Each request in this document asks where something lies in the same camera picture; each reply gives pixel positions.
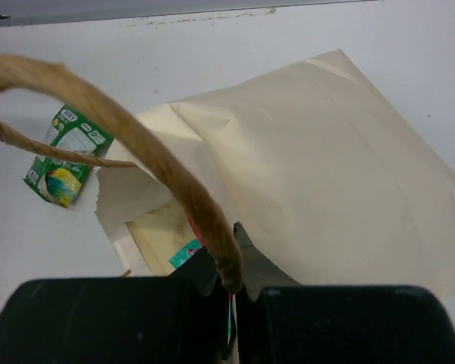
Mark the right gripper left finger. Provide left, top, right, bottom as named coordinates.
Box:
left=0, top=249, right=231, bottom=363

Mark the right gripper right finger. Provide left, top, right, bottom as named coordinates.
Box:
left=234, top=223, right=455, bottom=363

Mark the teal snack packet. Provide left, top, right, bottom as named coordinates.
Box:
left=168, top=239, right=203, bottom=269

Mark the beige paper bag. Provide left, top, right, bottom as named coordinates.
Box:
left=0, top=48, right=455, bottom=300

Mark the green snack packet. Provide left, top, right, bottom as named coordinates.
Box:
left=23, top=104, right=115, bottom=208

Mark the red snack packet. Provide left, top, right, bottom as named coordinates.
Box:
left=187, top=217, right=205, bottom=246

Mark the yellow snack packet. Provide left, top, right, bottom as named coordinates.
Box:
left=127, top=200, right=196, bottom=276

